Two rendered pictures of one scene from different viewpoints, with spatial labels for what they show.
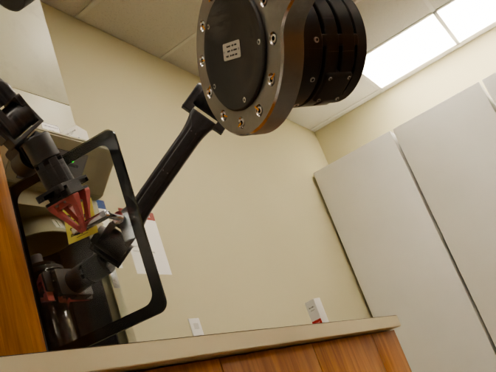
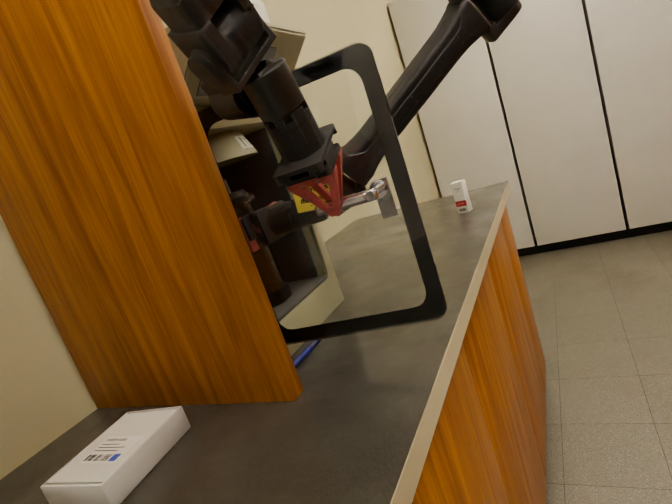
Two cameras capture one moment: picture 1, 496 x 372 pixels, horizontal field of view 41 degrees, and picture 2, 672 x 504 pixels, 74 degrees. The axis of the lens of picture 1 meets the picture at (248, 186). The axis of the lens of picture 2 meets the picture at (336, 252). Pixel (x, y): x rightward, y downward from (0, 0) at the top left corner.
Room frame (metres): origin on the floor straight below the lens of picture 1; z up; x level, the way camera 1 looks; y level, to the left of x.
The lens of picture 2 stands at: (0.59, 0.31, 1.27)
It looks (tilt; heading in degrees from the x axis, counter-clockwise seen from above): 12 degrees down; 3
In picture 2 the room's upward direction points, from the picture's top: 19 degrees counter-clockwise
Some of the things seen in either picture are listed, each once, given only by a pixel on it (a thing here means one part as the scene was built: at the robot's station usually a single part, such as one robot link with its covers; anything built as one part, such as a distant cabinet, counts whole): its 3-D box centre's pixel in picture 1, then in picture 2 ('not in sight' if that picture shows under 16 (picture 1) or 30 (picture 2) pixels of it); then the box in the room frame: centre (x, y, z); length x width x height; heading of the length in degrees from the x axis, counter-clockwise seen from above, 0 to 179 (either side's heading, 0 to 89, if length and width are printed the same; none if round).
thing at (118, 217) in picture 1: (97, 223); (351, 199); (1.20, 0.30, 1.20); 0.10 x 0.05 x 0.03; 71
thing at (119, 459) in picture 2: not in sight; (121, 454); (1.16, 0.73, 0.96); 0.16 x 0.12 x 0.04; 160
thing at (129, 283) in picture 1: (80, 244); (314, 214); (1.26, 0.36, 1.19); 0.30 x 0.01 x 0.40; 71
